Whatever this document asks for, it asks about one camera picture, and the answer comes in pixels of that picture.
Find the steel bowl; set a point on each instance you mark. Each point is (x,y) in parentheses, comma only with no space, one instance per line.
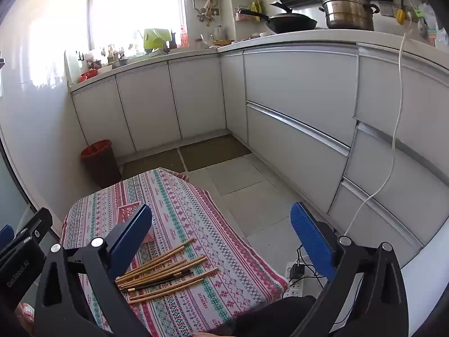
(119,63)

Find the red trash bin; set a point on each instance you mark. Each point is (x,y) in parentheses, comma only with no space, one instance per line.
(101,165)

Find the person's black pants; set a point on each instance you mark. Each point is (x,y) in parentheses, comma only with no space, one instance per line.
(273,316)

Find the green plastic jug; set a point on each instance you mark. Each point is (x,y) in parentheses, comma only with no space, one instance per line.
(156,38)

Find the white countertop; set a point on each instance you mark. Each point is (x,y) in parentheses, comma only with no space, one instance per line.
(315,37)

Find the wicker basket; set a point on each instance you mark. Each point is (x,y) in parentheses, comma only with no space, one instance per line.
(221,42)

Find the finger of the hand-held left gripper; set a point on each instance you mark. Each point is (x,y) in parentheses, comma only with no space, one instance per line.
(6,235)
(38,223)

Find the red bowl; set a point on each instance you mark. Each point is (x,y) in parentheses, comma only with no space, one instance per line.
(87,76)

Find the patterned striped tablecloth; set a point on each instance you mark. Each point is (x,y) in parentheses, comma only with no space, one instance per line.
(196,217)

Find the white power strip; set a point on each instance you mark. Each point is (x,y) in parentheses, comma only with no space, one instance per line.
(293,288)

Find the brown floor mat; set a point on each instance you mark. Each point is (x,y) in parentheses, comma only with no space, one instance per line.
(214,151)
(154,163)

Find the red bottle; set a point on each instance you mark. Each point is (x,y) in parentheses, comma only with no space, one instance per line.
(183,37)

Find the black wok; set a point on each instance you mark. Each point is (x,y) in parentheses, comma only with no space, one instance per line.
(291,24)

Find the window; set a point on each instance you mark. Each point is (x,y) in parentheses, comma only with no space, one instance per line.
(140,7)

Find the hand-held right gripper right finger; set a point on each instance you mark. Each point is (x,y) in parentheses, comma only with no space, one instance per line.
(312,242)

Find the pile of wooden chopsticks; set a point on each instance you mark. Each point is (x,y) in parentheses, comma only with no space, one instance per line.
(154,275)

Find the white cabinet with doors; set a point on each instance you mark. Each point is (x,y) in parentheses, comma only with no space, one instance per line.
(147,105)

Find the white jug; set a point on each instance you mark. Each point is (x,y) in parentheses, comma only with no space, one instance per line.
(218,32)

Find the steel steamer pot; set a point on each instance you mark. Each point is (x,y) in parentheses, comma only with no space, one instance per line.
(347,14)

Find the yellow packet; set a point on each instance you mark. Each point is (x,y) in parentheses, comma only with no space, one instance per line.
(256,6)

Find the white wall socket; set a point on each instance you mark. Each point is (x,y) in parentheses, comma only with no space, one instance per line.
(387,8)

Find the black charger plug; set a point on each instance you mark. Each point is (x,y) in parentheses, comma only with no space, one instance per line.
(297,272)

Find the pink plastic basket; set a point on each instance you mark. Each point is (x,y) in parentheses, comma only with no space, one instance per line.
(126,214)

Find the white cabinet with drawers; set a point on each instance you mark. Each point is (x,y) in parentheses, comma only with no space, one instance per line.
(298,87)

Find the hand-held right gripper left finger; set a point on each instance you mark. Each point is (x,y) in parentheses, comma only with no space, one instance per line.
(129,238)

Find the frosted glass door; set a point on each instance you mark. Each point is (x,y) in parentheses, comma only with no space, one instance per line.
(14,196)

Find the metal water valve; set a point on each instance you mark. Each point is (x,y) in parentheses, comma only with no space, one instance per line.
(207,10)

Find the yellow kitchen tool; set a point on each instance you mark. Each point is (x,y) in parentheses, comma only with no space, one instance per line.
(400,14)

